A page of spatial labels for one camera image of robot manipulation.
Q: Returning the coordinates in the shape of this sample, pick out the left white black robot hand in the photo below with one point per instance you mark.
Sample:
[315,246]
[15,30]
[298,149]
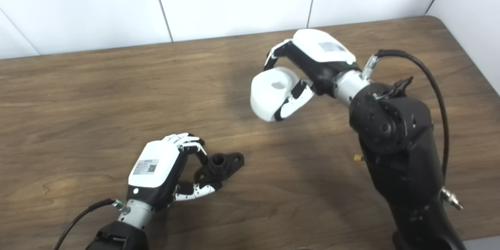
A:
[154,164]

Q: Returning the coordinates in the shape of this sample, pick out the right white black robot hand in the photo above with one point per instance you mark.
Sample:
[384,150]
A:
[320,50]

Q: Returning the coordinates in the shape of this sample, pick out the round white plastic piece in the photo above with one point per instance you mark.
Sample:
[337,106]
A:
[267,95]

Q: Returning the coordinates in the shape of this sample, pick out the black flanged holder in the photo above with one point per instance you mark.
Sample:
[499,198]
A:
[224,164]

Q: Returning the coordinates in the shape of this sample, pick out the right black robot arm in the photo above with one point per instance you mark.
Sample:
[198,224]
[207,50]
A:
[402,144]

